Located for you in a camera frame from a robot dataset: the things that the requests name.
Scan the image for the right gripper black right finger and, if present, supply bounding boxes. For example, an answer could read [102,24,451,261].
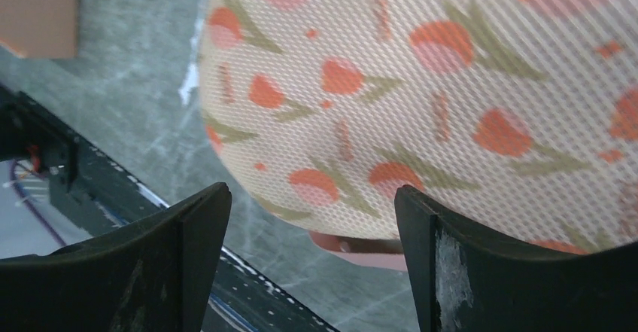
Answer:
[394,185,637,331]

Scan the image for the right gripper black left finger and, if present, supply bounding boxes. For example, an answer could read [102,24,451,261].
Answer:
[1,183,232,331]

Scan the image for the floral mesh laundry bag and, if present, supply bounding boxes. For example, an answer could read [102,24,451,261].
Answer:
[199,0,637,270]

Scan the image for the orange plastic file organizer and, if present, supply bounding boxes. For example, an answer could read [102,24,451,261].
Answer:
[1,0,78,59]

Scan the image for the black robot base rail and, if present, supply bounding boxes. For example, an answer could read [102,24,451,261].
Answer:
[1,89,331,331]

